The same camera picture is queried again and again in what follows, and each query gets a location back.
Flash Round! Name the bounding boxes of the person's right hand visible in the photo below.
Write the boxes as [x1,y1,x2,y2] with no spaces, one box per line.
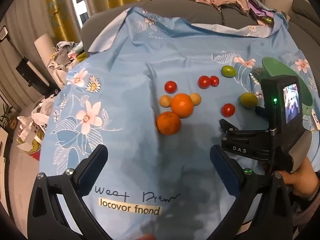
[284,158,316,201]

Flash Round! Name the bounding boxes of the green plastic bowl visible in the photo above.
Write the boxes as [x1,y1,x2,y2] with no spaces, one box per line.
[261,57,314,117]

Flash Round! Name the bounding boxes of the grey sofa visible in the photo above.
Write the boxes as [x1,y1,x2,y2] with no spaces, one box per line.
[80,0,295,53]

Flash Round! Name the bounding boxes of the tan longan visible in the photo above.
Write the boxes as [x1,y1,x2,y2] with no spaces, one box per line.
[159,95,173,108]
[190,93,202,106]

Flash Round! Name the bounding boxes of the blue floral blanket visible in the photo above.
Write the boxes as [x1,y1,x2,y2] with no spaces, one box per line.
[41,6,320,240]

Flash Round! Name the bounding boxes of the large orange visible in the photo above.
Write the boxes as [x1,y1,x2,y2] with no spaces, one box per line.
[170,93,195,118]

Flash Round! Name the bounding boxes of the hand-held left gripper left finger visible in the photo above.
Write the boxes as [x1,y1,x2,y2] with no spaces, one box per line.
[27,144,109,240]

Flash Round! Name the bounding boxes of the dimpled orange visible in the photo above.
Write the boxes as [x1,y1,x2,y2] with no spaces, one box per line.
[156,112,182,136]

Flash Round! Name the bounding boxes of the green jujube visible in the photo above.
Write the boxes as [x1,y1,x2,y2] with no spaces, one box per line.
[240,92,258,108]
[221,65,237,78]

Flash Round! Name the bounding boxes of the grey armchair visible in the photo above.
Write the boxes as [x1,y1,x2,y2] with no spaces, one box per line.
[285,0,320,55]

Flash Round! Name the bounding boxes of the purple crumpled cloth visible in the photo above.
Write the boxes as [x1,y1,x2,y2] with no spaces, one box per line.
[246,0,277,27]

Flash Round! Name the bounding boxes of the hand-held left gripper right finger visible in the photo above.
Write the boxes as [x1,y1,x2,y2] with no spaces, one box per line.
[209,144,294,240]

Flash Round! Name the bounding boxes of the pile of crumpled clothes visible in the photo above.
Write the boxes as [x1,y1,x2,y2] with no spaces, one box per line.
[47,41,87,80]

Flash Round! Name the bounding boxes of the white rolled sheet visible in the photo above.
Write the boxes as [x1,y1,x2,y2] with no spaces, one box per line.
[34,32,57,87]

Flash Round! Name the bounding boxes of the potted green plant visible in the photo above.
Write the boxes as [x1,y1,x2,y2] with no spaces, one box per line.
[0,105,19,132]

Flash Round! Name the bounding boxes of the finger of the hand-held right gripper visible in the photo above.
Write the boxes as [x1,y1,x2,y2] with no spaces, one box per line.
[255,106,270,118]
[219,119,272,140]

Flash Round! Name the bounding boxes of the white plastic bags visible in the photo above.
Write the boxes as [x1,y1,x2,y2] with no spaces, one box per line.
[17,97,55,153]

